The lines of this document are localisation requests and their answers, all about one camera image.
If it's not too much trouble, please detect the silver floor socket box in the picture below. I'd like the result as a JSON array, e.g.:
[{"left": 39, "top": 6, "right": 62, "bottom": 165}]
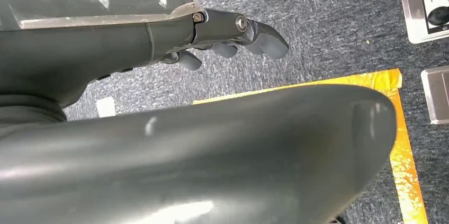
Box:
[{"left": 401, "top": 0, "right": 449, "bottom": 45}]

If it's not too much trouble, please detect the ribbed grey left arm sleeve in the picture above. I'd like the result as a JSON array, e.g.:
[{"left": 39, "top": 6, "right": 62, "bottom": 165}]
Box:
[{"left": 0, "top": 94, "right": 67, "bottom": 138}]

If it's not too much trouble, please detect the yellow floor tape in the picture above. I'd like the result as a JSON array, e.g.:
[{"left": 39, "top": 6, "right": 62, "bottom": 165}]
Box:
[{"left": 192, "top": 68, "right": 429, "bottom": 224}]

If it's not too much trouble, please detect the silver floor box cover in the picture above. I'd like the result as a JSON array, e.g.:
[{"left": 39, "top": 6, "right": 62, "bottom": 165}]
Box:
[{"left": 420, "top": 65, "right": 449, "bottom": 125}]

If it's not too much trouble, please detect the black power plug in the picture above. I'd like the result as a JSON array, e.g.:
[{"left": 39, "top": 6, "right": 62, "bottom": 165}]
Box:
[{"left": 427, "top": 6, "right": 449, "bottom": 27}]

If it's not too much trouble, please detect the small white floor patch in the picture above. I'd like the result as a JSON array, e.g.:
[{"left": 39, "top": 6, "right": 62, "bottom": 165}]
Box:
[{"left": 96, "top": 96, "right": 117, "bottom": 118}]

